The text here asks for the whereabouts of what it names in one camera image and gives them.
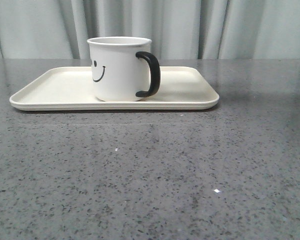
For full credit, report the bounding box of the cream rectangular tray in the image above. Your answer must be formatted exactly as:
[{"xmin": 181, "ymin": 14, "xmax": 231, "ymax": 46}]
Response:
[{"xmin": 9, "ymin": 66, "xmax": 220, "ymax": 111}]

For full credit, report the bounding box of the pale green curtain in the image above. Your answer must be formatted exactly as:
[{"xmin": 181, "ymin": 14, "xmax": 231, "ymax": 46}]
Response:
[{"xmin": 0, "ymin": 0, "xmax": 300, "ymax": 60}]

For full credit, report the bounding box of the white smiley face mug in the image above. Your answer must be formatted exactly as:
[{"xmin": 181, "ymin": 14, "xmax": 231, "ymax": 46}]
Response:
[{"xmin": 87, "ymin": 36, "xmax": 161, "ymax": 102}]

